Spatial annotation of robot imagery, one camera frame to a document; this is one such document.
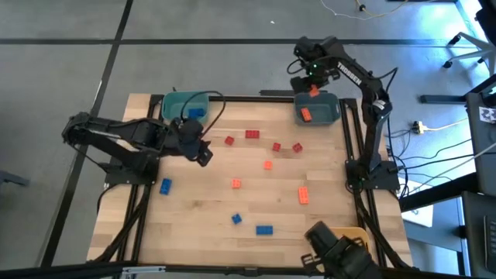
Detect teal plastic bin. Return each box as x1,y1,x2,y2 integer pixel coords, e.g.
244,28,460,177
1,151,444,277
161,91,211,126

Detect grey-green plastic bin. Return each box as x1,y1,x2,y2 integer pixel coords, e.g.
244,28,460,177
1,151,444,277
293,91,342,127

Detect yellow plastic bin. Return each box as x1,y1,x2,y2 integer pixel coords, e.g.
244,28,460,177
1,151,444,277
329,226,374,268

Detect white office chair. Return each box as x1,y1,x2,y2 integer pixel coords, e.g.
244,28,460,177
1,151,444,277
443,30,496,77

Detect fiducial marker tag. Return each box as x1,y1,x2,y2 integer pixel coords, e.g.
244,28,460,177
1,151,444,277
478,106,496,124

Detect white sheet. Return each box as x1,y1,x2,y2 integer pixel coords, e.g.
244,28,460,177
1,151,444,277
401,181,435,229

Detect grey furniture leg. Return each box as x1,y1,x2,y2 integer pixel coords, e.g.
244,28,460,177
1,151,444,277
0,169,31,188

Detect black desk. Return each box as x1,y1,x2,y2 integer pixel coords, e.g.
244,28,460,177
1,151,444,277
464,75,496,197
460,191,496,278

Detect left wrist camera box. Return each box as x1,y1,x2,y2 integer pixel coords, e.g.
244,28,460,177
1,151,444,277
196,148,215,168

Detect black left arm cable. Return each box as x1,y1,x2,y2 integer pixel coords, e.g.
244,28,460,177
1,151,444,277
179,90,227,136

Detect white floor cable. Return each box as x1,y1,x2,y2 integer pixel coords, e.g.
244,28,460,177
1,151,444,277
319,0,439,20

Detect black aluminium table frame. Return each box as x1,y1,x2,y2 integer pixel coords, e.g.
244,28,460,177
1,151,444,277
87,87,414,279

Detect black cable bundle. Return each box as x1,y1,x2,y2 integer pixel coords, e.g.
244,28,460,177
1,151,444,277
387,67,476,195

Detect silver frame bracket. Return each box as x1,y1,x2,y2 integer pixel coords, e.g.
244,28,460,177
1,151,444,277
122,265,167,277

